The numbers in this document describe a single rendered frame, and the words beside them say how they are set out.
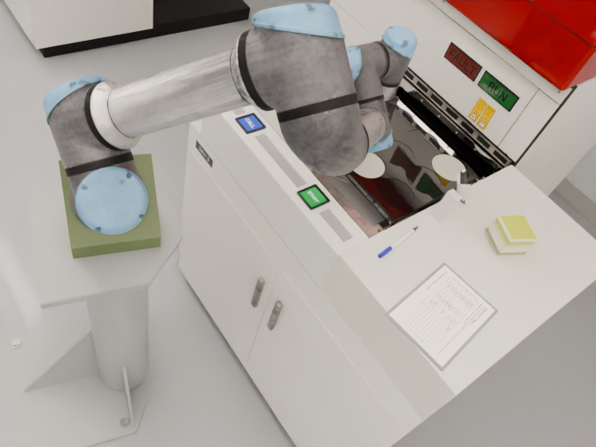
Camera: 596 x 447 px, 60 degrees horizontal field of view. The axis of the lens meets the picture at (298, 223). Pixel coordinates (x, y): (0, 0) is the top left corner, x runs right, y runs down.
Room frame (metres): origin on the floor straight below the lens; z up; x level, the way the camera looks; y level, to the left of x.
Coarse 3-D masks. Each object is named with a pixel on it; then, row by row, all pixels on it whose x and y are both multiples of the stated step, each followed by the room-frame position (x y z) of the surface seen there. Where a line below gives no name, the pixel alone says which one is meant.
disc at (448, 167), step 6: (438, 156) 1.17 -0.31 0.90; (444, 156) 1.18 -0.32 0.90; (450, 156) 1.19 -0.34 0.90; (432, 162) 1.14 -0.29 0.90; (438, 162) 1.15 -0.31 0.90; (444, 162) 1.16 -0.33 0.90; (450, 162) 1.16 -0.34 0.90; (456, 162) 1.17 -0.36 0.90; (438, 168) 1.12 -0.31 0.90; (444, 168) 1.13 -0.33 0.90; (450, 168) 1.14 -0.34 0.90; (456, 168) 1.15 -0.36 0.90; (462, 168) 1.16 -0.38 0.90; (444, 174) 1.11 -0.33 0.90; (450, 174) 1.12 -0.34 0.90; (456, 174) 1.13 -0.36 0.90; (456, 180) 1.10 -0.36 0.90
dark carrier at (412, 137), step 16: (400, 112) 1.31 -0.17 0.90; (400, 128) 1.24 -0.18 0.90; (416, 128) 1.26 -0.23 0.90; (400, 144) 1.17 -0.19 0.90; (416, 144) 1.19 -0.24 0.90; (432, 144) 1.22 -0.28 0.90; (384, 160) 1.08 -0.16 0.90; (400, 160) 1.10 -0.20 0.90; (416, 160) 1.12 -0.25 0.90; (432, 160) 1.15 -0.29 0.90; (384, 176) 1.02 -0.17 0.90; (400, 176) 1.04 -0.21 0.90; (416, 176) 1.06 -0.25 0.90; (432, 176) 1.08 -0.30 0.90; (368, 192) 0.94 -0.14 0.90; (384, 192) 0.96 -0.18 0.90; (400, 192) 0.98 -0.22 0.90; (416, 192) 1.00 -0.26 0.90; (432, 192) 1.02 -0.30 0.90; (384, 208) 0.91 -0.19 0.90; (400, 208) 0.93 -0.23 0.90; (416, 208) 0.95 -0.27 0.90
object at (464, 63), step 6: (450, 48) 1.36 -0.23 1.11; (456, 48) 1.35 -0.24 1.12; (450, 54) 1.36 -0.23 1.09; (456, 54) 1.35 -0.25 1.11; (462, 54) 1.34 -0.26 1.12; (456, 60) 1.34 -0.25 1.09; (462, 60) 1.33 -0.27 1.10; (468, 60) 1.32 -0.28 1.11; (462, 66) 1.33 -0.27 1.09; (468, 66) 1.32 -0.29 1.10; (474, 66) 1.31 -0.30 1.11; (468, 72) 1.31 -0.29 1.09; (474, 72) 1.30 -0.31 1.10
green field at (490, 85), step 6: (486, 78) 1.28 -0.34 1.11; (492, 78) 1.27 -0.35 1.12; (480, 84) 1.28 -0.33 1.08; (486, 84) 1.27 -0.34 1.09; (492, 84) 1.26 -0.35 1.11; (498, 84) 1.26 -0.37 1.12; (486, 90) 1.27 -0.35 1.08; (492, 90) 1.26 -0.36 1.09; (498, 90) 1.25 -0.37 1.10; (504, 90) 1.24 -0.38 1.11; (492, 96) 1.25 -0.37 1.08; (498, 96) 1.25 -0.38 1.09; (504, 96) 1.24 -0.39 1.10; (510, 96) 1.23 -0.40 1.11; (504, 102) 1.23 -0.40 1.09; (510, 102) 1.22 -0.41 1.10
